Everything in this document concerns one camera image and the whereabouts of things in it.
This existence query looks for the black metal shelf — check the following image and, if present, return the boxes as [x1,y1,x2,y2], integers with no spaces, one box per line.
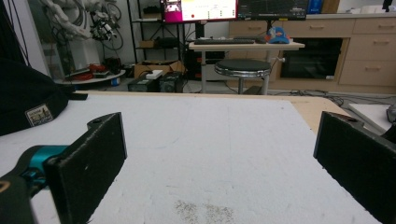
[126,0,188,73]

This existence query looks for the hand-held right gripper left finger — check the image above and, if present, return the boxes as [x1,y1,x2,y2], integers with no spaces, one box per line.
[45,111,128,224]

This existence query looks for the white table mat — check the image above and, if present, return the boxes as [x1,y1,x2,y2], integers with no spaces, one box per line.
[0,92,382,224]

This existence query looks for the red cable coil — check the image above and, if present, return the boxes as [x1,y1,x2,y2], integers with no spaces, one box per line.
[88,63,107,75]

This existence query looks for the cardboard box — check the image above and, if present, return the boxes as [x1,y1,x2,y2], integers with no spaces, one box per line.
[134,60,185,79]

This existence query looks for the floor cables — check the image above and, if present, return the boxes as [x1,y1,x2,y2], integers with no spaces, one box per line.
[273,89,396,107]

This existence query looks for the monitor with bright screen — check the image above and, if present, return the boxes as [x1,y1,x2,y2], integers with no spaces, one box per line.
[160,0,239,24]

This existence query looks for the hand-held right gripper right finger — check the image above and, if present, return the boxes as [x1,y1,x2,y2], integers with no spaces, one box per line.
[312,111,396,224]

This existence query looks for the blue and orange cap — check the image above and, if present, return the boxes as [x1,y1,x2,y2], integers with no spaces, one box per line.
[264,26,291,45]

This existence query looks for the white board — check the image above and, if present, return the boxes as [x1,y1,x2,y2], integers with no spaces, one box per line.
[347,103,396,135]

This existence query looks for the monitor with dark screen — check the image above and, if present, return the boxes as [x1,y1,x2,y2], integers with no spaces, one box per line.
[236,0,310,21]

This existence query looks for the teal and black device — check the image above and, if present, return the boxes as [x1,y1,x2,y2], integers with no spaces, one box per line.
[0,144,70,224]

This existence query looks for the black built-in oven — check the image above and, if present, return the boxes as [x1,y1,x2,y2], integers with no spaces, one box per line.
[279,37,344,80]

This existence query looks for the light wooden desk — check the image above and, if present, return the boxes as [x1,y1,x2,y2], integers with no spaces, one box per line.
[188,40,306,94]

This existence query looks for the light wooden cabinet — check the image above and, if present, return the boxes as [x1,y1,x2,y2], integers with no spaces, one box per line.
[228,12,396,95]

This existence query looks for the black cap with patch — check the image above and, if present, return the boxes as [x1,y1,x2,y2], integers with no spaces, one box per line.
[0,57,89,137]

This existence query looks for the black equipment box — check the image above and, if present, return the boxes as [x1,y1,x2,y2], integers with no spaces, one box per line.
[127,77,161,93]
[158,72,185,93]

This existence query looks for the round white platform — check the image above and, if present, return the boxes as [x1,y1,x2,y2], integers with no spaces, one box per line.
[53,69,127,86]

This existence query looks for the black keyboard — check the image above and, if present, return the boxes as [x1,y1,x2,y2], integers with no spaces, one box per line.
[193,37,256,46]

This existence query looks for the small white box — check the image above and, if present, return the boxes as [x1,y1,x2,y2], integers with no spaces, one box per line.
[145,69,163,80]

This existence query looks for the round black stool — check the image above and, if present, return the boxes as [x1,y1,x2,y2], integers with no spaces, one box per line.
[214,59,272,95]

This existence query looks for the blue box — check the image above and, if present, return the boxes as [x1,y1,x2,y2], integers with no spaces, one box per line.
[307,0,323,15]

